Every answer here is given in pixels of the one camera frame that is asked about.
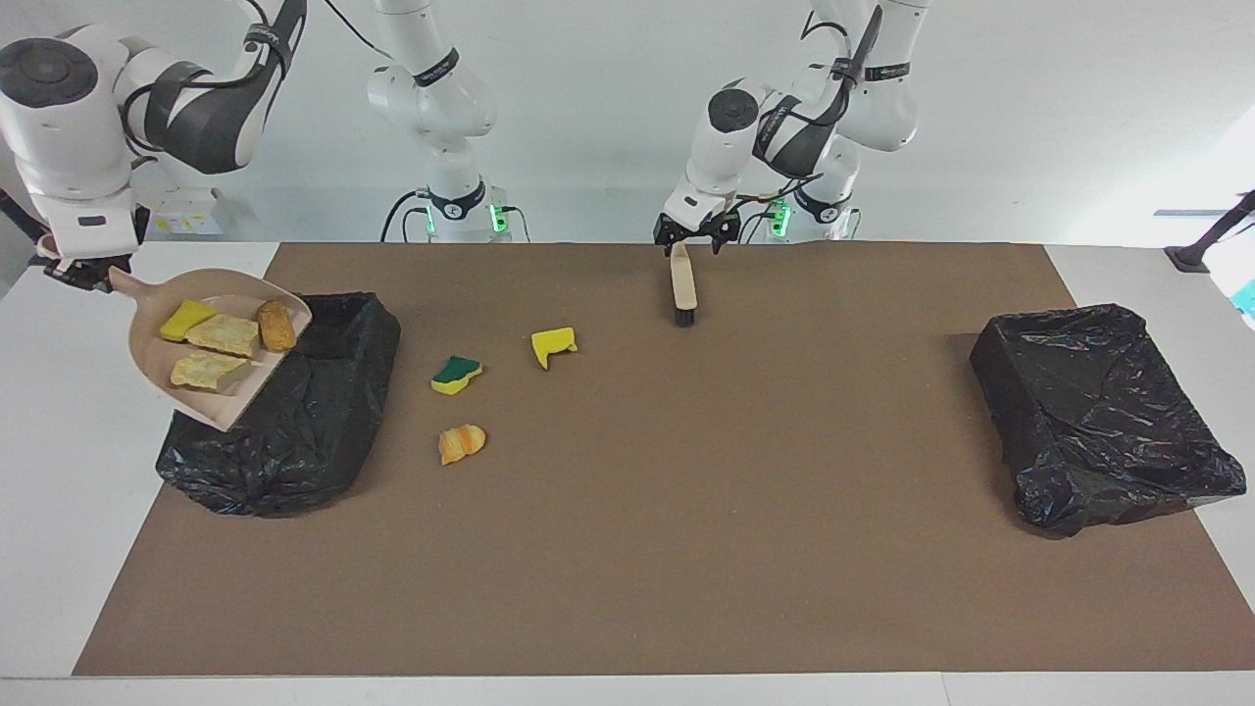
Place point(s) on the teal object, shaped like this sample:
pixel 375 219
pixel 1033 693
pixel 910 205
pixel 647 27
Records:
pixel 1248 297

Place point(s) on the orange striped toy croissant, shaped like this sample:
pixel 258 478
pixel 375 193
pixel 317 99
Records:
pixel 461 444

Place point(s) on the beige plastic dustpan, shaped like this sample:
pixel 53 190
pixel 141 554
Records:
pixel 157 365

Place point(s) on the pale croissant half piece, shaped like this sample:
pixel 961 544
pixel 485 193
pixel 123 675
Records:
pixel 209 372
pixel 224 335

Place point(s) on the small yellow sponge piece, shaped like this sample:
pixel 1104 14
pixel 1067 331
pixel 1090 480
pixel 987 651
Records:
pixel 186 320

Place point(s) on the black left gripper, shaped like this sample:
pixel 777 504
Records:
pixel 698 224

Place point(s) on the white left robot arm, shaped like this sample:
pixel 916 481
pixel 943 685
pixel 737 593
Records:
pixel 873 98

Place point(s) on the beige hand brush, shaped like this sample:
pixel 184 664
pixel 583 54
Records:
pixel 682 284

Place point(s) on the notched yellow sponge piece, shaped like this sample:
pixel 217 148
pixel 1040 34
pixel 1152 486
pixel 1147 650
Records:
pixel 551 343

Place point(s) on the black camera stand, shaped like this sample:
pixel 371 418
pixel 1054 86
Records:
pixel 12 206
pixel 1191 257

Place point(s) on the brown table mat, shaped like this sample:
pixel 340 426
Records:
pixel 627 588

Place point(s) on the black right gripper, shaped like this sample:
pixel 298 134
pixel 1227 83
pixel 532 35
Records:
pixel 83 275

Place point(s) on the green and yellow sponge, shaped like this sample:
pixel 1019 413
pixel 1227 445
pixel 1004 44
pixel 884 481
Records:
pixel 456 376

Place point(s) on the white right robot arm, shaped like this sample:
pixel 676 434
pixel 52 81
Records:
pixel 59 127

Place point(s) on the brown oval bread roll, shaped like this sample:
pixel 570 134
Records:
pixel 276 327

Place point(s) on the bin with black bag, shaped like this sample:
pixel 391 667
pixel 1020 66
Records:
pixel 294 451
pixel 1098 422

